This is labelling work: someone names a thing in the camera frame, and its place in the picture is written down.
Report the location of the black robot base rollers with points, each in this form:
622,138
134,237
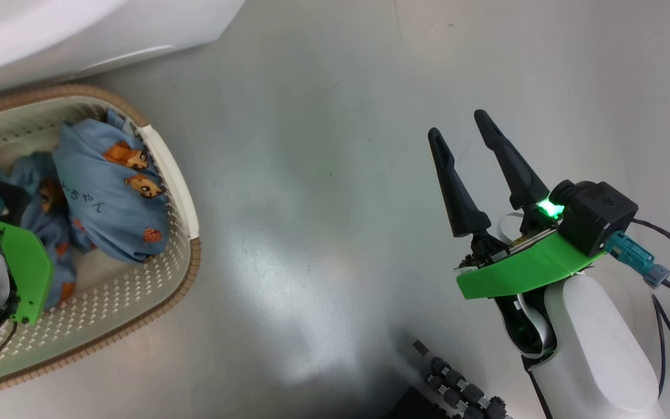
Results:
457,387

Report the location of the cream perforated laundry basket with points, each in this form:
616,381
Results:
137,302

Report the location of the white front-load washing machine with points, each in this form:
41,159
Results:
79,35

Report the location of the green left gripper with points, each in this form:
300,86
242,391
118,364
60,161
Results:
29,273

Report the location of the blue bear-print garment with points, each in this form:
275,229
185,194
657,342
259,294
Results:
114,209
50,233

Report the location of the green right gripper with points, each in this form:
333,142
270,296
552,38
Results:
521,270

